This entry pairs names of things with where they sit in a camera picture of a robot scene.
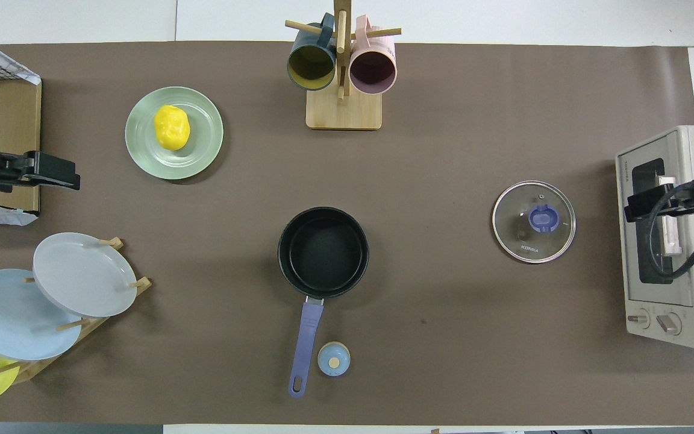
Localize green plate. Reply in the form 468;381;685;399
125;86;224;180

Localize dark blue mug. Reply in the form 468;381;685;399
287;13;339;92

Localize light blue plate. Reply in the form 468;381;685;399
0;268;83;362

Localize wooden mug tree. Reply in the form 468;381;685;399
285;0;402;131

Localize black pot purple handle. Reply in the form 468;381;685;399
277;207;370;398

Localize yellow potato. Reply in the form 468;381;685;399
154;105;191;151

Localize grey plate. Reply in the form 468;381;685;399
33;232;138;318

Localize wooden plate rack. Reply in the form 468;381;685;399
0;237;152;385

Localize wooden shelf boards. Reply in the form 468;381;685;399
0;45;42;215

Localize glass lid blue knob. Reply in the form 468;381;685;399
492;180;577;264

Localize brown table mat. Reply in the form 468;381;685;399
0;41;694;426

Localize pink mug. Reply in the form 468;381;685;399
349;15;398;95

